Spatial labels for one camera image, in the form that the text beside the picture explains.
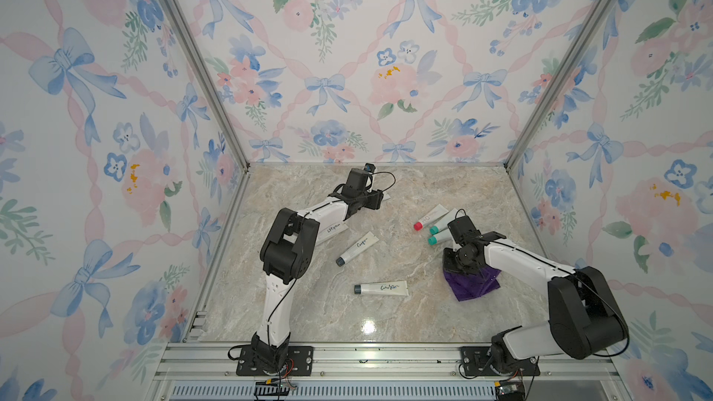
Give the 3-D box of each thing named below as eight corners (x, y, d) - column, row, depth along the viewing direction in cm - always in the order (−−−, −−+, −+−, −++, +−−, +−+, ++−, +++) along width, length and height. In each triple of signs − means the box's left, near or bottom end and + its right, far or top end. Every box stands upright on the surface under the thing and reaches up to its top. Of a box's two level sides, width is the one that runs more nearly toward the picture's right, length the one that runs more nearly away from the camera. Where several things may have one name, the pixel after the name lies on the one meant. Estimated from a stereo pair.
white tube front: (354, 295, 87) (354, 293, 86) (354, 283, 90) (354, 280, 88) (407, 295, 87) (408, 293, 86) (406, 283, 90) (407, 280, 88)
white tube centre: (340, 268, 93) (340, 265, 91) (333, 260, 95) (333, 256, 93) (377, 241, 99) (377, 237, 97) (370, 234, 101) (370, 230, 99)
